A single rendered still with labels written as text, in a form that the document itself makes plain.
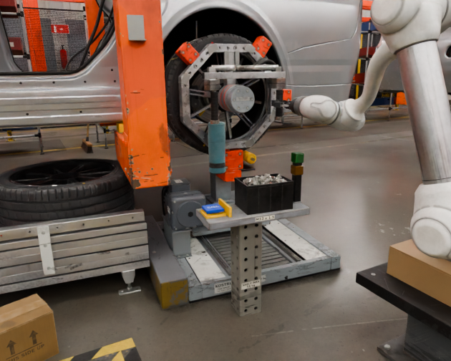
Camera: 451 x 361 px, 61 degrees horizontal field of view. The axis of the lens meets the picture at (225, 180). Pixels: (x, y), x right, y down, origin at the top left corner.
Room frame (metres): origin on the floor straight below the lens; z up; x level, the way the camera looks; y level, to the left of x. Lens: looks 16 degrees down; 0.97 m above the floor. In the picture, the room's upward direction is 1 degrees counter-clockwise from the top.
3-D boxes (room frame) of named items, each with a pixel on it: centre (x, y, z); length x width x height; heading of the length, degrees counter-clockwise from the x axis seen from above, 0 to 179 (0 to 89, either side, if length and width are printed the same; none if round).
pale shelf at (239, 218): (1.44, -0.11, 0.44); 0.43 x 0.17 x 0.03; 111
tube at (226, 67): (1.92, 0.02, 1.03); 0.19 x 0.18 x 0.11; 21
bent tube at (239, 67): (1.99, -0.17, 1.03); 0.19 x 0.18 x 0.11; 21
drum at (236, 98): (2.01, -0.06, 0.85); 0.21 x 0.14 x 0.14; 21
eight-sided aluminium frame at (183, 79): (2.07, -0.03, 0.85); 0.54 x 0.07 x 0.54; 111
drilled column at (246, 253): (1.43, -0.08, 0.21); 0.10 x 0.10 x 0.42; 21
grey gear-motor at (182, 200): (1.93, 0.25, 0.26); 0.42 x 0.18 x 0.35; 21
